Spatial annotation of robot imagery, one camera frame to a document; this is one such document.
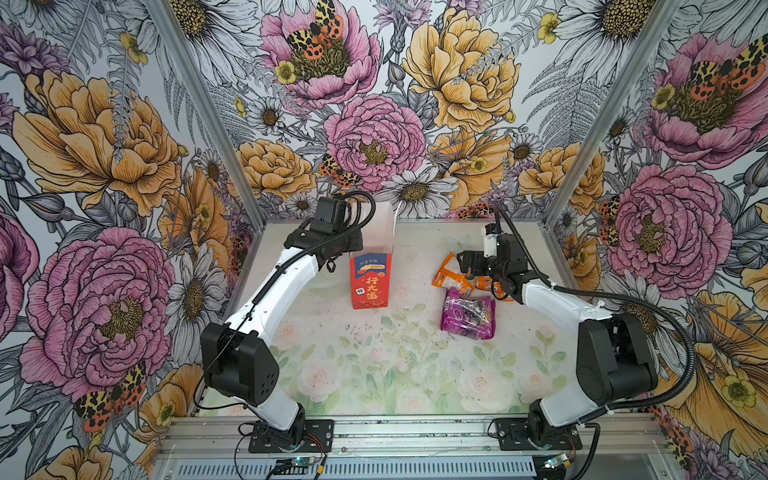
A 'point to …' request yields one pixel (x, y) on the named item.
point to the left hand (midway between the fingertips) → (354, 245)
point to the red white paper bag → (371, 265)
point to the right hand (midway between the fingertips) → (471, 263)
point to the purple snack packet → (472, 317)
